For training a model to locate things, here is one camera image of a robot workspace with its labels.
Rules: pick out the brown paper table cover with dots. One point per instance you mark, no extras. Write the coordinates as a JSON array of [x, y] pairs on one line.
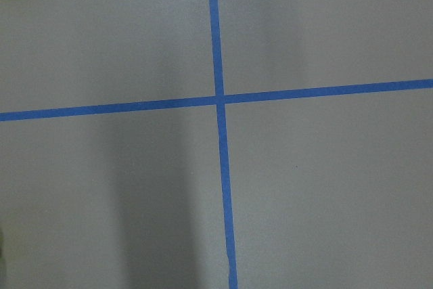
[[216, 143]]

